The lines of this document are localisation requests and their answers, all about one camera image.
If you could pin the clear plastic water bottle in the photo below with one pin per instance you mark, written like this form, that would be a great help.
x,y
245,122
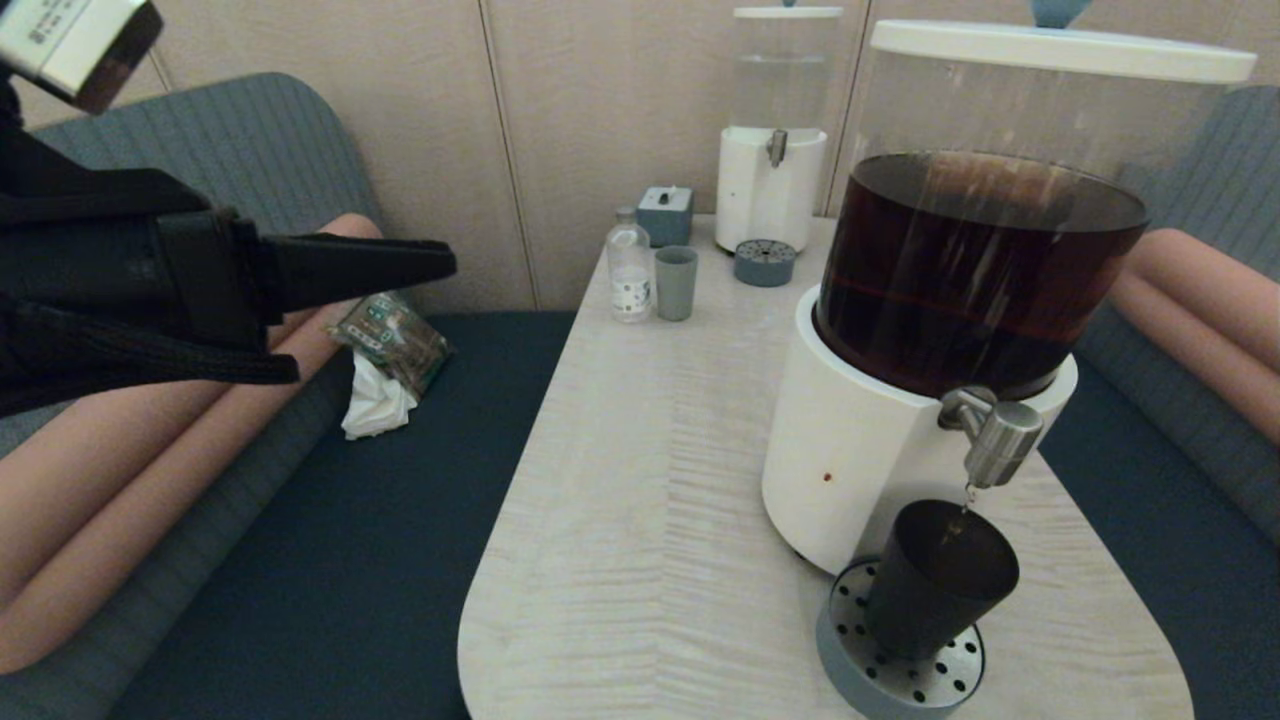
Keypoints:
x,y
630,276

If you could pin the white dispenser with dark tea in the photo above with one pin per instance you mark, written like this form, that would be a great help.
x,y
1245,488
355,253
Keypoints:
x,y
860,470

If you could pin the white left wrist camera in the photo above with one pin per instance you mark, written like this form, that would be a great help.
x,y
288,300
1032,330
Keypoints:
x,y
70,40

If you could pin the green snack packet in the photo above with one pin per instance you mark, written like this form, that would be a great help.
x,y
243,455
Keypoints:
x,y
395,340

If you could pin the black cup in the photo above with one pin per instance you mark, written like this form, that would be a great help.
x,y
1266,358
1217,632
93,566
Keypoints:
x,y
930,590

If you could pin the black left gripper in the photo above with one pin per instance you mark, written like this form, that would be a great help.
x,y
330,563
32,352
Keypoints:
x,y
130,255

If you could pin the teal upholstered bench sofa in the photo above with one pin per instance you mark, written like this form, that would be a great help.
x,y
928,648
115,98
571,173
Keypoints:
x,y
420,480
1150,520

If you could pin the grey-blue perforated drip tray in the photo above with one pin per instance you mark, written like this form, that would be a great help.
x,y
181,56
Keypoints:
x,y
765,265
900,690

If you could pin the white dispenser with clear water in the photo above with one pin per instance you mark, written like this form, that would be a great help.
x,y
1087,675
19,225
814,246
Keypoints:
x,y
765,195

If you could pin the grey-green cup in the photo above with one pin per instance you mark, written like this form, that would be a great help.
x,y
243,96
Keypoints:
x,y
676,286

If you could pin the metal dispenser tap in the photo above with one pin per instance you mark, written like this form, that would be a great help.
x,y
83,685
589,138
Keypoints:
x,y
776,148
1000,435

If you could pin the grey-blue tissue box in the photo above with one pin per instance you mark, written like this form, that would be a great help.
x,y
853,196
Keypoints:
x,y
665,216

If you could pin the crumpled white tissue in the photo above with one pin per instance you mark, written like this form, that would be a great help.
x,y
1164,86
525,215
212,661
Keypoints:
x,y
375,406

